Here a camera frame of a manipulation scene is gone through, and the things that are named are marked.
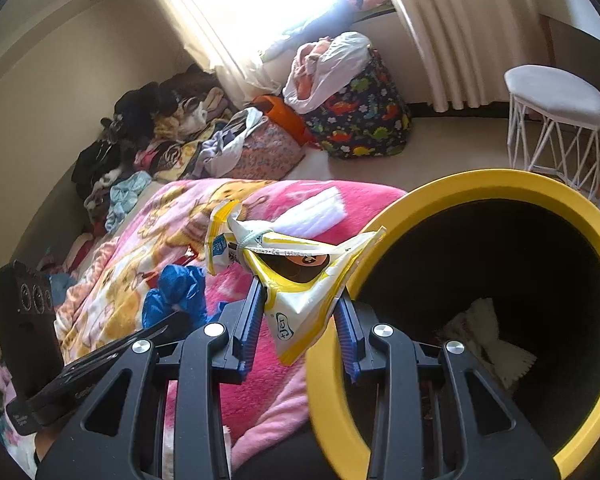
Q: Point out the pleated cream curtain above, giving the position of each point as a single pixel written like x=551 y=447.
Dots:
x=455 y=60

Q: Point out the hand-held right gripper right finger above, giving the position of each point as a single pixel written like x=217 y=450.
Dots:
x=347 y=340

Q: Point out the white yarn tassel bundle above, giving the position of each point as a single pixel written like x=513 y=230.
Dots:
x=315 y=215

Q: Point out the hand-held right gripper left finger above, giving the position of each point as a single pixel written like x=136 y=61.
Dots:
x=250 y=330

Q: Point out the floral fabric bag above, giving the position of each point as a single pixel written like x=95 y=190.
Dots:
x=270 y=152

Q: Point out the pile of clothes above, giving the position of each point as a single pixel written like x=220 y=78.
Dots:
x=145 y=125

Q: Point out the pink printed blanket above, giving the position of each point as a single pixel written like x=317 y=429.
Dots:
x=145 y=240

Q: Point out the white plastic bag of clothes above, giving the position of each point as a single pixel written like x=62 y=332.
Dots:
x=340 y=55

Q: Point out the orange bag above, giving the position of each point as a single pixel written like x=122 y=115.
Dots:
x=285 y=115

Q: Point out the yellow white snack wrapper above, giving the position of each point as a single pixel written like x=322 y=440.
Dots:
x=300 y=305

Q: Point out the blue plastic bag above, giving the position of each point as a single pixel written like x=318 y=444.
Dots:
x=175 y=290

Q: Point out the white desk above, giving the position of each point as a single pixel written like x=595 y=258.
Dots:
x=580 y=10

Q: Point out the white crumpled paper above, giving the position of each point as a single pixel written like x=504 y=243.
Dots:
x=485 y=330

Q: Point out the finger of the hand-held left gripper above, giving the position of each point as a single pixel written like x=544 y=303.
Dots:
x=172 y=330

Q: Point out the yellow trash bin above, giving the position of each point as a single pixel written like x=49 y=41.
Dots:
x=480 y=182

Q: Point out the dinosaur print bag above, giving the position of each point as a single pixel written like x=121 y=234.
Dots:
x=365 y=120

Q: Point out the dark blue jacket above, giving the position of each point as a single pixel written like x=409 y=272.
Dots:
x=325 y=22

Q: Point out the light blue cloth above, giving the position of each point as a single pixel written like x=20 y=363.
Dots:
x=127 y=195

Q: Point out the pink floral cloth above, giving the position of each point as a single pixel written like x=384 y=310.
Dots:
x=7 y=435

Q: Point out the sheer cream curtain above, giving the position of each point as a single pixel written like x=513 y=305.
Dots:
x=230 y=75

